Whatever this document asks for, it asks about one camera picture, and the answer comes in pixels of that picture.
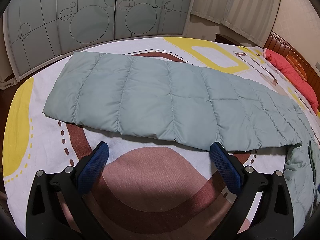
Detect orange patterned cushion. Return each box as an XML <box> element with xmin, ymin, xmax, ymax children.
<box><xmin>286</xmin><ymin>55</ymin><xmax>308</xmax><ymax>82</ymax></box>

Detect light green quilted down coat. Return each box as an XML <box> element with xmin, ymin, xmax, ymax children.
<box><xmin>43</xmin><ymin>51</ymin><xmax>319</xmax><ymax>232</ymax></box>

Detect wooden headboard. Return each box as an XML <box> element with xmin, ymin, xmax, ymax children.
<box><xmin>263</xmin><ymin>31</ymin><xmax>320</xmax><ymax>101</ymax></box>

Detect frosted glass wardrobe doors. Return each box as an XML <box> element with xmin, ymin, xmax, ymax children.
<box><xmin>3</xmin><ymin>0</ymin><xmax>192</xmax><ymax>80</ymax></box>

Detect cream striped curtain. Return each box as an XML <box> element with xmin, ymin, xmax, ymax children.
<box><xmin>191</xmin><ymin>0</ymin><xmax>281</xmax><ymax>47</ymax></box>

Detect red pillow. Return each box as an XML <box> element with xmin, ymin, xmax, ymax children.
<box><xmin>263</xmin><ymin>48</ymin><xmax>319</xmax><ymax>114</ymax></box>

